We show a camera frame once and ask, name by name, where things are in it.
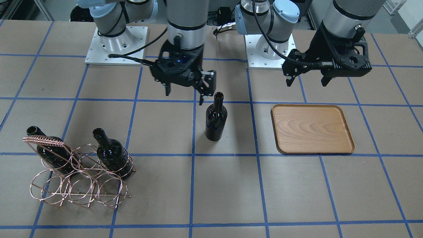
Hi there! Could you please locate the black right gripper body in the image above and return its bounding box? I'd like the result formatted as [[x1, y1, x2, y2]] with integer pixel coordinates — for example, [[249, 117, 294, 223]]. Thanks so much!
[[150, 40, 217, 90]]

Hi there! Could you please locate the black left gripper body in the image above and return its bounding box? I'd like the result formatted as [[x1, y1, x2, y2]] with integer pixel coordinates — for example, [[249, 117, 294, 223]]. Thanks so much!
[[282, 28, 372, 80]]

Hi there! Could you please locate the dark wine bottle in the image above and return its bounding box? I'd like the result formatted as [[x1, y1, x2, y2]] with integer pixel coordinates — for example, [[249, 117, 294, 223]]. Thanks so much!
[[37, 145, 76, 175], [93, 128, 133, 179], [205, 92, 228, 141]]

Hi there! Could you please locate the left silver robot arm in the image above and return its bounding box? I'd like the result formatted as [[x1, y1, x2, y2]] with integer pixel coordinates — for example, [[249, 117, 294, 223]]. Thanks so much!
[[234, 0, 385, 86]]

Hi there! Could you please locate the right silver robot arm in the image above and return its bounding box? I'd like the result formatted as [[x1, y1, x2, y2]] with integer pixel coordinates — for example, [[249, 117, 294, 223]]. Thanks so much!
[[77, 0, 216, 104]]

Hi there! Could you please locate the wooden tray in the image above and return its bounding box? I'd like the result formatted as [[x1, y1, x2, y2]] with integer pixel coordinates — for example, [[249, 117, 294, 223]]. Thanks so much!
[[271, 104, 355, 155]]

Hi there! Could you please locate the dark wine bottle in basket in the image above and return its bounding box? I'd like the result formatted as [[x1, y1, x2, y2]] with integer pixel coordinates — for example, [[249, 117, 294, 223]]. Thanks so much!
[[93, 128, 133, 179]]

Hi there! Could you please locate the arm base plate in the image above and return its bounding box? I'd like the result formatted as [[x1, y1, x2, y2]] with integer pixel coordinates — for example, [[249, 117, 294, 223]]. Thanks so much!
[[85, 26, 148, 66], [244, 34, 285, 70]]

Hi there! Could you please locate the copper wire bottle basket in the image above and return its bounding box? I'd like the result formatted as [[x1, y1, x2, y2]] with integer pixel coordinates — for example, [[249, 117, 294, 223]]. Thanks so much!
[[23, 136, 132, 209]]

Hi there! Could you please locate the dark wine bottle under handle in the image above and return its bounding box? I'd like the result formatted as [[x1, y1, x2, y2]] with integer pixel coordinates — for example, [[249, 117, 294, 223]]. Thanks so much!
[[37, 145, 76, 175]]

